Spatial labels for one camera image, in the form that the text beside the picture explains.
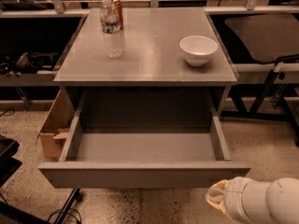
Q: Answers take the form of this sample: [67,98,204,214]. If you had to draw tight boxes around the white gripper yellow padding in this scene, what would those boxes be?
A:
[206,179,230,215]

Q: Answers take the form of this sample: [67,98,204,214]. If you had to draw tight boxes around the grey top drawer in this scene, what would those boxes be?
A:
[39,88,250,189]

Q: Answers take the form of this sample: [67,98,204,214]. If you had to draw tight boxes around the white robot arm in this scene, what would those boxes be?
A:
[206,176,299,224]

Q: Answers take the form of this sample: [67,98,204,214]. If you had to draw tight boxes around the grey drawer cabinet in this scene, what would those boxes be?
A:
[53,7,239,117]

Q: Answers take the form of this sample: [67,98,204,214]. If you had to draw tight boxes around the white ceramic bowl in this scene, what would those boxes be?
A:
[179,35,219,66]

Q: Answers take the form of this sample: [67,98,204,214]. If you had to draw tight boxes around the brown cardboard box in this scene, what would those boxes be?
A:
[38,91,74,158]

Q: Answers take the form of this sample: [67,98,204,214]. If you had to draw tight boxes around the clear plastic water bottle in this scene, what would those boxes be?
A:
[100,0,123,58]

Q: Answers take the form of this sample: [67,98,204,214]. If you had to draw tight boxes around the red soda can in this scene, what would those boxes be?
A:
[112,0,123,28]

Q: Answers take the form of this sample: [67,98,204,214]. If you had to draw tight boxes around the black chair base left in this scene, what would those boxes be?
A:
[0,135,82,224]

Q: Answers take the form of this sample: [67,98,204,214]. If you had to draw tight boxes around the black headphones on shelf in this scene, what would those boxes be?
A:
[0,52,60,75]

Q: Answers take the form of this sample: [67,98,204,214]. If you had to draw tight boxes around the black floor cable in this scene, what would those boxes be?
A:
[0,106,16,118]

